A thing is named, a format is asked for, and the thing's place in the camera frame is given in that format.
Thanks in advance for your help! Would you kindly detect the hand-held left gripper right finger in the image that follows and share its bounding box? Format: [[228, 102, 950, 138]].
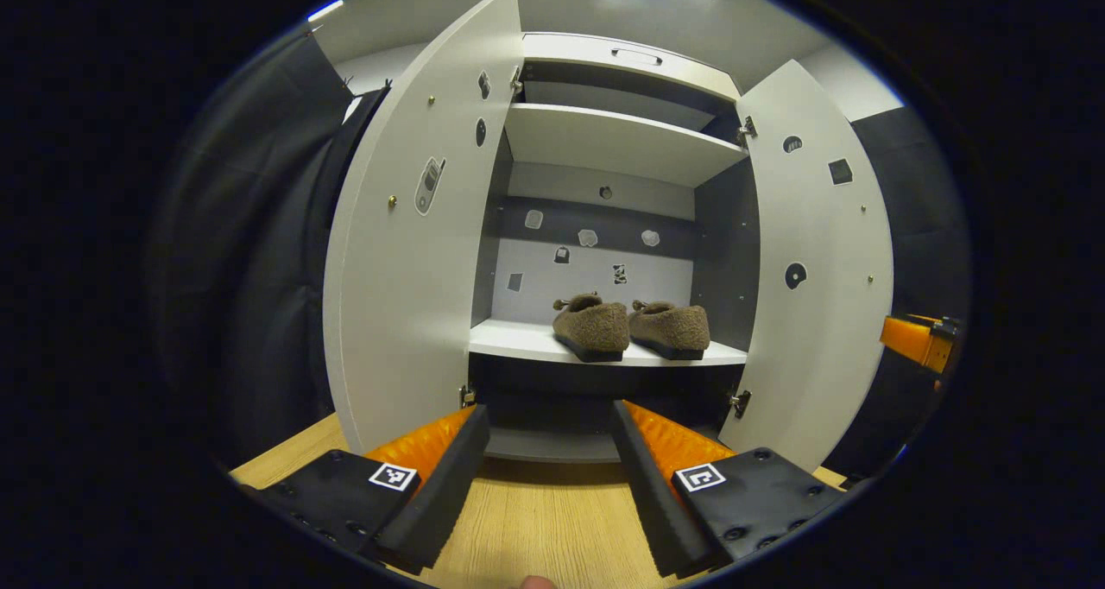
[[610, 399, 847, 580]]

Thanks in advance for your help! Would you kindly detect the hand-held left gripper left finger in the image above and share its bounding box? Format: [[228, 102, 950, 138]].
[[231, 403, 491, 577]]

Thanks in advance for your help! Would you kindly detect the white cabinet door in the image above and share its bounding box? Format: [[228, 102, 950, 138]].
[[718, 60, 895, 473], [322, 0, 526, 456]]

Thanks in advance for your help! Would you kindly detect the brown fuzzy shoe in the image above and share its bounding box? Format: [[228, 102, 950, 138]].
[[552, 292, 631, 364], [628, 299, 712, 362]]

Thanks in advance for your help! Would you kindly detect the white shoe cabinet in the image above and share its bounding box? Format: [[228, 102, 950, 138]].
[[466, 32, 761, 465]]

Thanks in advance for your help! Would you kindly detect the white cabinet drawer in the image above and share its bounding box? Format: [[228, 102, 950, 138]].
[[521, 34, 742, 102]]

